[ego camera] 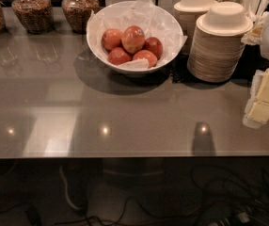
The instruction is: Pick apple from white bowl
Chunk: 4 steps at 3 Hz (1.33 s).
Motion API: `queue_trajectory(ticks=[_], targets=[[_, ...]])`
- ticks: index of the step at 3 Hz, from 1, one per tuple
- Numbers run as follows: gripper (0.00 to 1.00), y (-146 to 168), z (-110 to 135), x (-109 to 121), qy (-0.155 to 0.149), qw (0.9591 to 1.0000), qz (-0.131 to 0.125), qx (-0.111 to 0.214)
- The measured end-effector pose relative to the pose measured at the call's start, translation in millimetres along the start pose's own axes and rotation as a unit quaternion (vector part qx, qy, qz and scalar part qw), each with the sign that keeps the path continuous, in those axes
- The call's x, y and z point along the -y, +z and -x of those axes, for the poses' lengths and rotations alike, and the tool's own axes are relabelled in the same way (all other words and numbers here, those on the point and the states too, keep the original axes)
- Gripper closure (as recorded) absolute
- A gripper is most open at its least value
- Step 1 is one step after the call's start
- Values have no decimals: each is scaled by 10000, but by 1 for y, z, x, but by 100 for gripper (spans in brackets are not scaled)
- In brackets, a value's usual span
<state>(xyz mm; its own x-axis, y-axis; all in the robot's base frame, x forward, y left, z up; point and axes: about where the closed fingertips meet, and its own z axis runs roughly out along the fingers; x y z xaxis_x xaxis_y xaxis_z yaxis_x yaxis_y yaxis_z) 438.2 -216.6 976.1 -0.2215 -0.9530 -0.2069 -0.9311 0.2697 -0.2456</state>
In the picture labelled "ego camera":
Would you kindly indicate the rear stack of paper bowls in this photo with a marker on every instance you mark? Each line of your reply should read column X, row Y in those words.
column 186, row 13

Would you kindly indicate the bundle of white plastic cutlery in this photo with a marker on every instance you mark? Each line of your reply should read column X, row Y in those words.
column 256, row 11

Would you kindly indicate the middle glass jar of grains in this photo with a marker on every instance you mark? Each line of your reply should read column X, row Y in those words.
column 36, row 16

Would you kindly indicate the white ceramic bowl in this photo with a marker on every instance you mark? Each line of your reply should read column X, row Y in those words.
column 134, row 70

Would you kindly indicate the right glass jar of grains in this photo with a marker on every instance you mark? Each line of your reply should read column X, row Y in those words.
column 77, row 13

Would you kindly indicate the front stack of paper bowls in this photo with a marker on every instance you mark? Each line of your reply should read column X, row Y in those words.
column 217, row 42

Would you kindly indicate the red apple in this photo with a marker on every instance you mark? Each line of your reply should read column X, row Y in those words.
column 154, row 45
column 148, row 55
column 133, row 39
column 111, row 39
column 119, row 56

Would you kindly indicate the stack of paper bowls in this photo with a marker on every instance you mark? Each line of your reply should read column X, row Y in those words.
column 217, row 42
column 186, row 13

